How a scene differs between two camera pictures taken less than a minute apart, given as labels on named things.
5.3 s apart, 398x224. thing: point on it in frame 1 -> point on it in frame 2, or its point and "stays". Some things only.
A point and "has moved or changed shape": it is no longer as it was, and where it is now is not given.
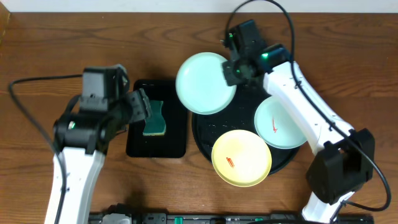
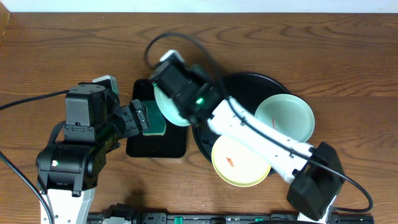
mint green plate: (277, 124) stays
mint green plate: (201, 84) has moved or changed shape
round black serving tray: (207, 129) stays
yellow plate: (242, 158) stays
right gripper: (230, 78) -> (199, 74)
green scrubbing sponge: (155, 124) stays
